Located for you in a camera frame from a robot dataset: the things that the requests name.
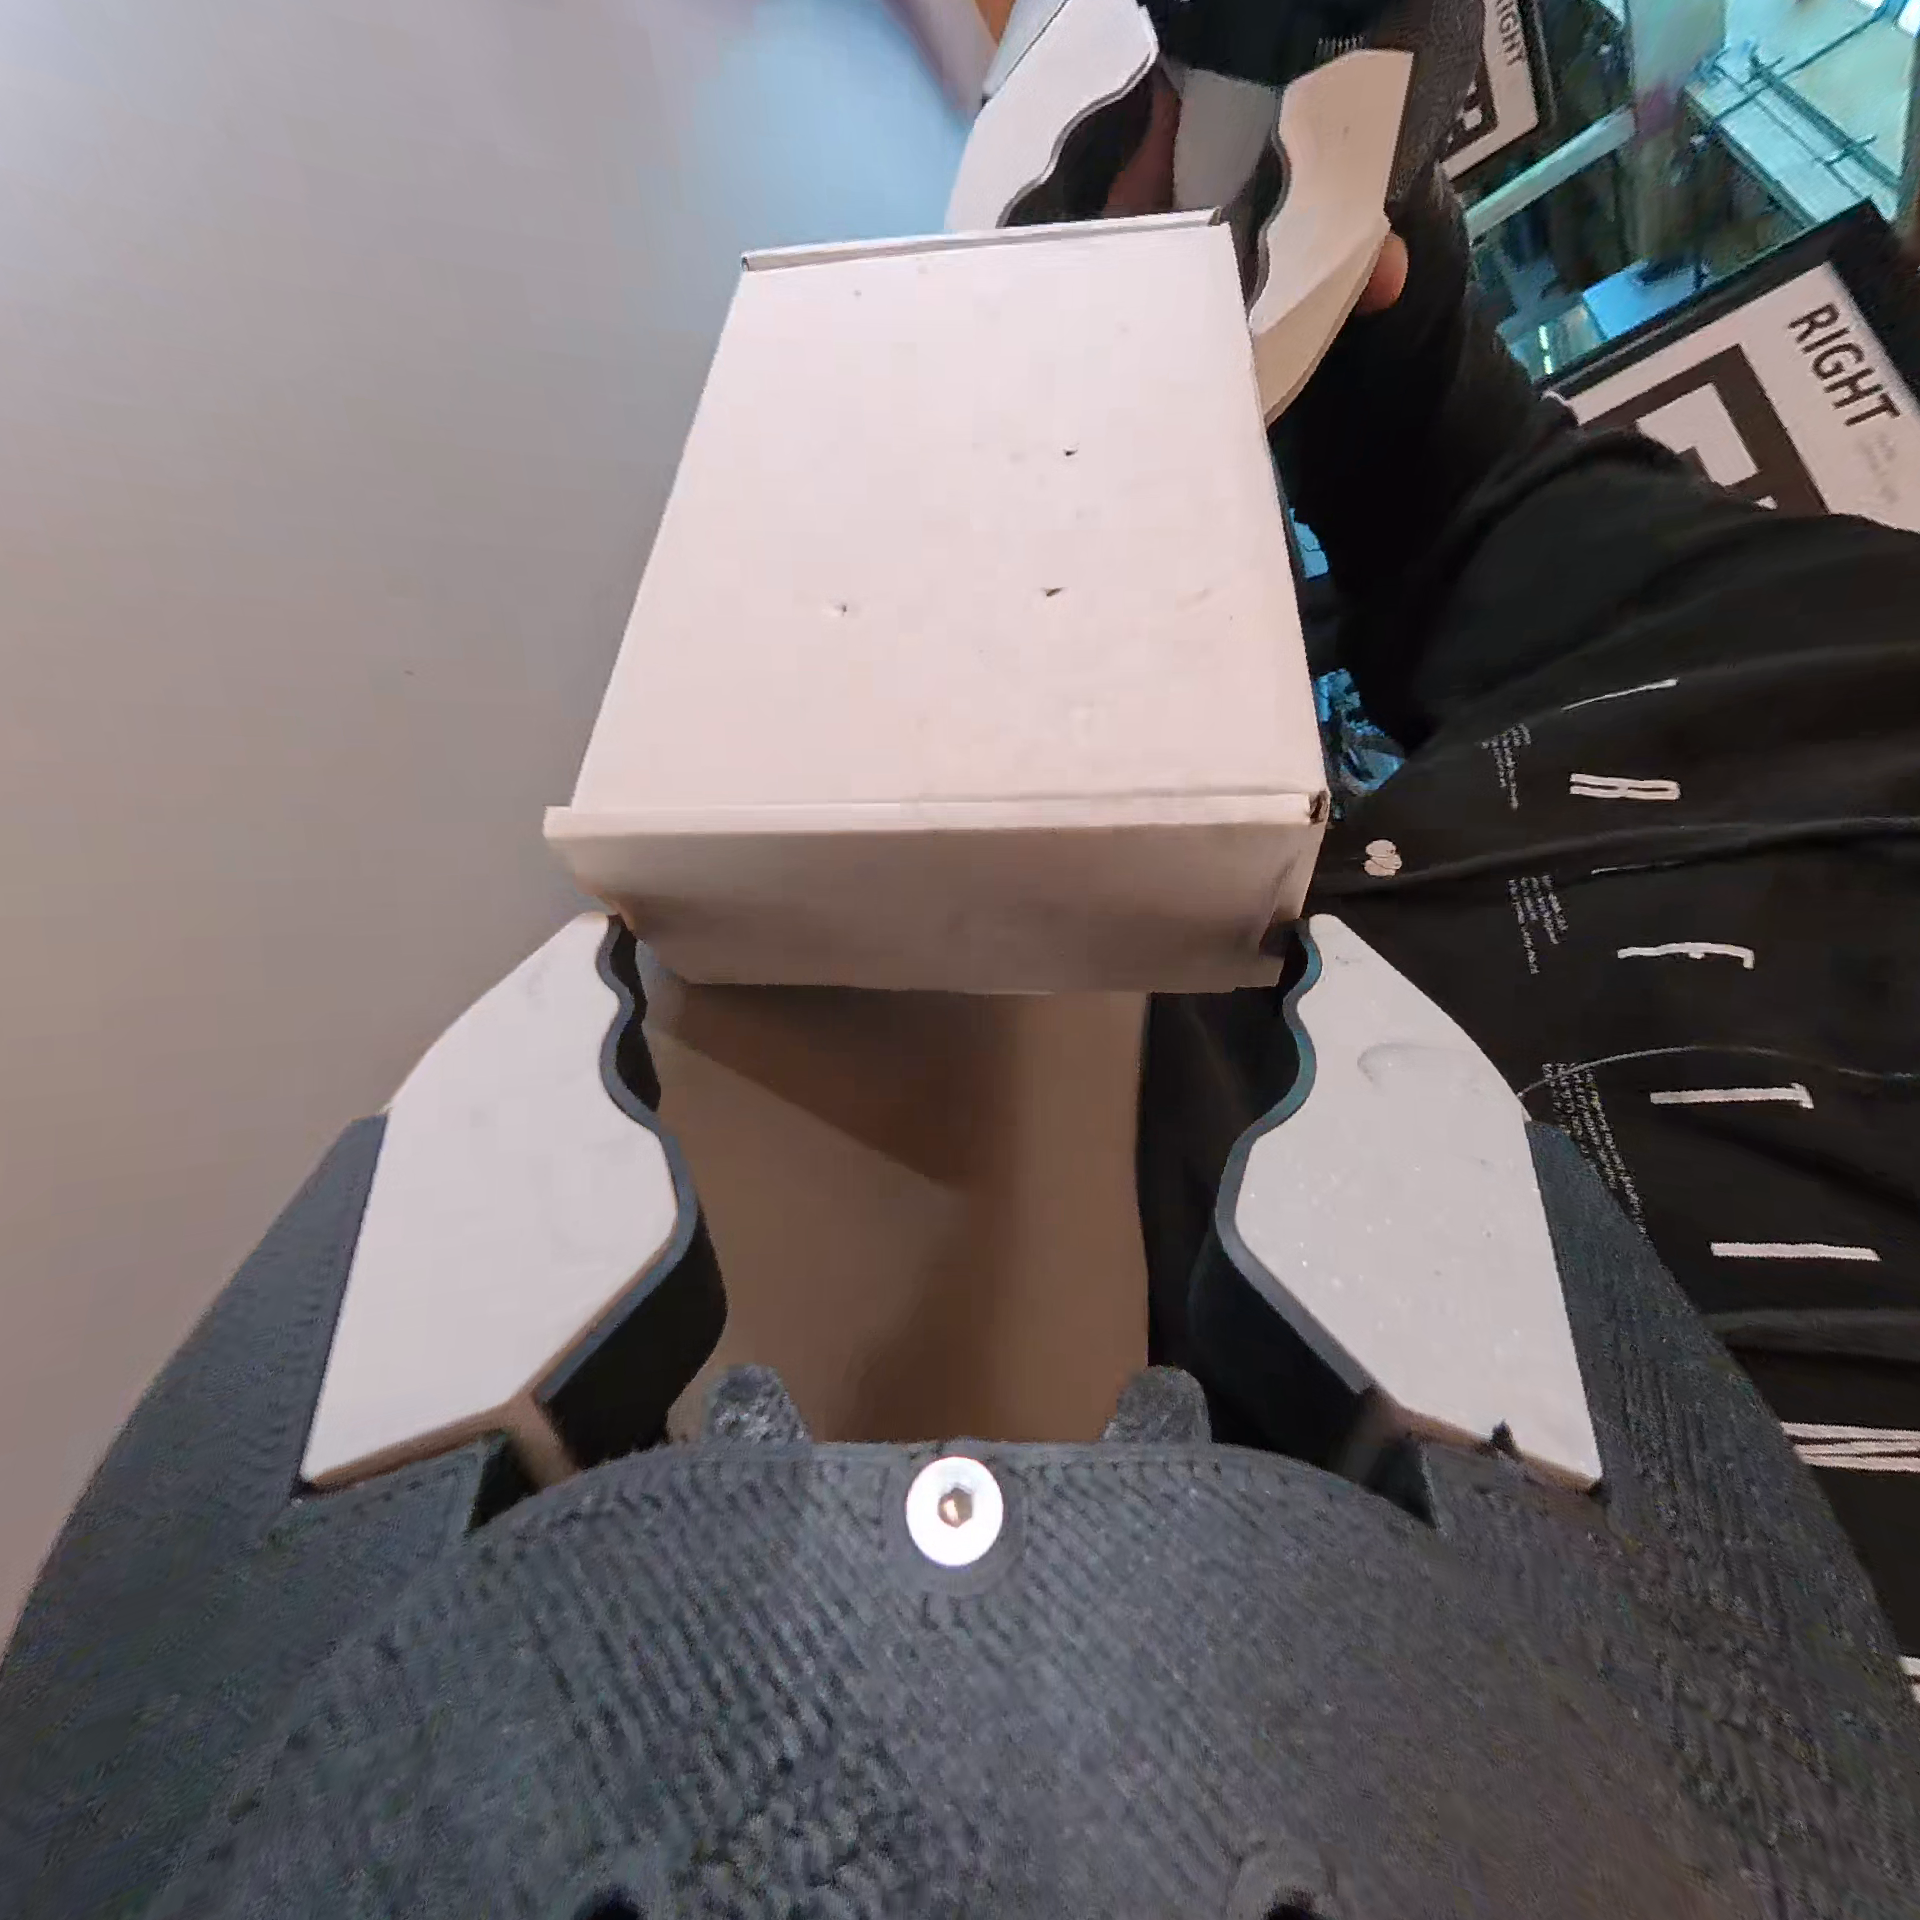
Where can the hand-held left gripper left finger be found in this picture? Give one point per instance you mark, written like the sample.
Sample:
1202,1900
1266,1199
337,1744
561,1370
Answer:
494,1231

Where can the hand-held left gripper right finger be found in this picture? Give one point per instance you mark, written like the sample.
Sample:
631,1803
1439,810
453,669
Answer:
1410,1231

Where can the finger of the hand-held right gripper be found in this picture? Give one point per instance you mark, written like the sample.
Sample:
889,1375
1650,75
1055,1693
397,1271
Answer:
1336,196
1035,136

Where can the white cardboard mailer box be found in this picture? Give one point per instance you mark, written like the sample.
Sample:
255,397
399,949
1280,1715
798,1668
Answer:
960,600

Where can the person's right forearm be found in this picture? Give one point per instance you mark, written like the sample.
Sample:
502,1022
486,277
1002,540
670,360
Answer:
1424,452

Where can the grey desk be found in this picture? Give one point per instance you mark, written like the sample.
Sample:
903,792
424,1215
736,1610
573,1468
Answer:
299,452

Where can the person's right hand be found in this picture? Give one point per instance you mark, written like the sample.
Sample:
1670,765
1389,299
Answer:
1389,277

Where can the black white marker sign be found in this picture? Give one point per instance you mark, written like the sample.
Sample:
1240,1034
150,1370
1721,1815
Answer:
1846,390
1507,90

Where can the background shelving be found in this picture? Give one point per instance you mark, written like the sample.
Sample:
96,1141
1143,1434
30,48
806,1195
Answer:
1695,149

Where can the person's black printed hoodie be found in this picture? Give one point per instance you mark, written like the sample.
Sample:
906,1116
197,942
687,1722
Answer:
1725,901

